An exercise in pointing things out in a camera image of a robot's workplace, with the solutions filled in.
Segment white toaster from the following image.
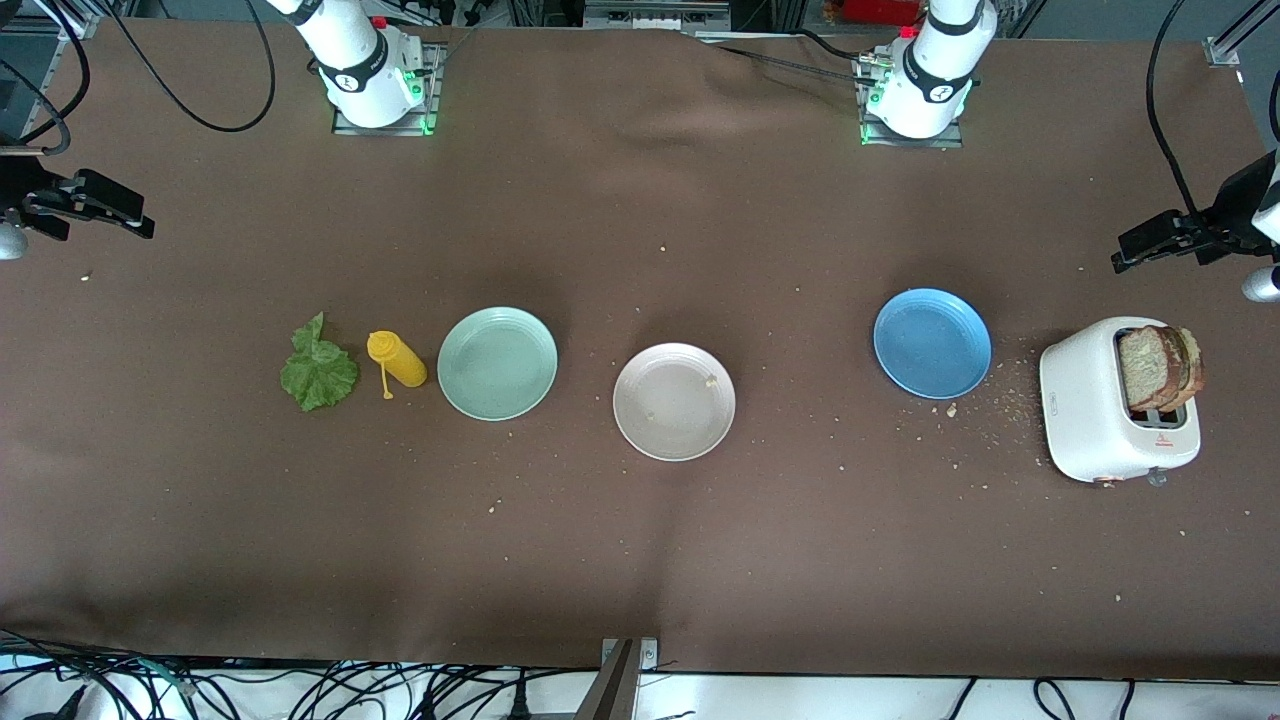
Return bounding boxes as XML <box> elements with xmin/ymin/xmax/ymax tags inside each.
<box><xmin>1040</xmin><ymin>317</ymin><xmax>1202</xmax><ymax>488</ymax></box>

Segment silver metal bracket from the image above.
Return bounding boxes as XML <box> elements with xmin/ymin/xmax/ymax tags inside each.
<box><xmin>601</xmin><ymin>638</ymin><xmax>660</xmax><ymax>671</ymax></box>

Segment yellow squeeze bottle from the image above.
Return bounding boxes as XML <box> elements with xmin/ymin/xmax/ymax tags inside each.
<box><xmin>366</xmin><ymin>330</ymin><xmax>428</xmax><ymax>400</ymax></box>

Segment red box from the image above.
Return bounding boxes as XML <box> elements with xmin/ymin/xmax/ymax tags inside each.
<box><xmin>840</xmin><ymin>0</ymin><xmax>922</xmax><ymax>26</ymax></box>

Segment teal cable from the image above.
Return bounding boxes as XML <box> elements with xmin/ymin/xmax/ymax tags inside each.
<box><xmin>128</xmin><ymin>655</ymin><xmax>203</xmax><ymax>703</ymax></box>

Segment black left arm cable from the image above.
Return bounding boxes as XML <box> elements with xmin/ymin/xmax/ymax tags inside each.
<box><xmin>1146</xmin><ymin>0</ymin><xmax>1280</xmax><ymax>217</ymax></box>

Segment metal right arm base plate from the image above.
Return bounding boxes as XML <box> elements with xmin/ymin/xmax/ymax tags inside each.
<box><xmin>332</xmin><ymin>40</ymin><xmax>443</xmax><ymax>137</ymax></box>

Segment brown bread slice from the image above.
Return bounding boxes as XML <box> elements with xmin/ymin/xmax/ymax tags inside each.
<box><xmin>1117</xmin><ymin>325</ymin><xmax>1191</xmax><ymax>413</ymax></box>
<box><xmin>1180</xmin><ymin>327</ymin><xmax>1207</xmax><ymax>403</ymax></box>

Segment light green plate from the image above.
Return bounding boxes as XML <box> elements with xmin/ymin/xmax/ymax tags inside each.
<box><xmin>437</xmin><ymin>306</ymin><xmax>559</xmax><ymax>422</ymax></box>

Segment brown table cloth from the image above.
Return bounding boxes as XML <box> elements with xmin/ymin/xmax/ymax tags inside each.
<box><xmin>0</xmin><ymin>18</ymin><xmax>1280</xmax><ymax>681</ymax></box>

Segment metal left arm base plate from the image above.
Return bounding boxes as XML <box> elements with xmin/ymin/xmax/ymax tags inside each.
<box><xmin>858</xmin><ymin>50</ymin><xmax>966</xmax><ymax>150</ymax></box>

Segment beige plate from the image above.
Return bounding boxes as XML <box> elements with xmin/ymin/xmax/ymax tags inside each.
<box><xmin>613</xmin><ymin>343</ymin><xmax>737</xmax><ymax>462</ymax></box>

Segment aluminium frame profile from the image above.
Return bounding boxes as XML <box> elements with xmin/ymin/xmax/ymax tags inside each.
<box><xmin>1205</xmin><ymin>0</ymin><xmax>1280</xmax><ymax>67</ymax></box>
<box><xmin>35</xmin><ymin>0</ymin><xmax>101</xmax><ymax>41</ymax></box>

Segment dark grey metal bar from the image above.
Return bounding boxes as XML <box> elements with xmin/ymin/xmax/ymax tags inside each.
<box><xmin>575</xmin><ymin>640</ymin><xmax>638</xmax><ymax>720</ymax></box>

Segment grey equipment box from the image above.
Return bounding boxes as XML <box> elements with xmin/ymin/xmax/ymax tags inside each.
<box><xmin>583</xmin><ymin>0</ymin><xmax>732</xmax><ymax>31</ymax></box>

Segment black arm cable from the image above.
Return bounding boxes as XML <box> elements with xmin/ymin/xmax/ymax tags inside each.
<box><xmin>0</xmin><ymin>0</ymin><xmax>277</xmax><ymax>157</ymax></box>
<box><xmin>1146</xmin><ymin>0</ymin><xmax>1280</xmax><ymax>217</ymax></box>

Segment green lettuce leaf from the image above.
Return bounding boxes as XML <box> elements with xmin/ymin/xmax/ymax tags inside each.
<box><xmin>280</xmin><ymin>312</ymin><xmax>360</xmax><ymax>413</ymax></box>

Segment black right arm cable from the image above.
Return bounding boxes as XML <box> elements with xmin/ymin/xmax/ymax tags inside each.
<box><xmin>0</xmin><ymin>0</ymin><xmax>277</xmax><ymax>157</ymax></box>

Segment blue plate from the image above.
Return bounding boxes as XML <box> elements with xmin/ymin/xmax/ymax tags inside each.
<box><xmin>873</xmin><ymin>288</ymin><xmax>993</xmax><ymax>400</ymax></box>

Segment thin black cable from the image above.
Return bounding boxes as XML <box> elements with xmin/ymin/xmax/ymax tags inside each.
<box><xmin>795</xmin><ymin>28</ymin><xmax>873</xmax><ymax>65</ymax></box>
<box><xmin>712</xmin><ymin>44</ymin><xmax>873</xmax><ymax>85</ymax></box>

